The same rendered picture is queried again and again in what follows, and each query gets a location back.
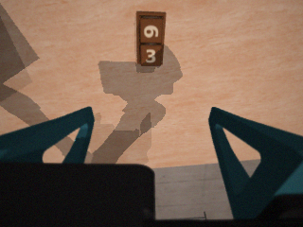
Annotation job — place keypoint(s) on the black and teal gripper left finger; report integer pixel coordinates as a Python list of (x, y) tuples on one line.
[(29, 144)]

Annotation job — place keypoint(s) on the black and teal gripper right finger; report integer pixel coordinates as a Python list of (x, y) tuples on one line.
[(280, 171)]

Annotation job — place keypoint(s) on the brown wooden number cube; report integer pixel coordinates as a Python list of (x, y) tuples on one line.
[(150, 54), (151, 29)]

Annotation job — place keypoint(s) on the brown wooden tray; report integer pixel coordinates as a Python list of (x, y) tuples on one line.
[(139, 14)]

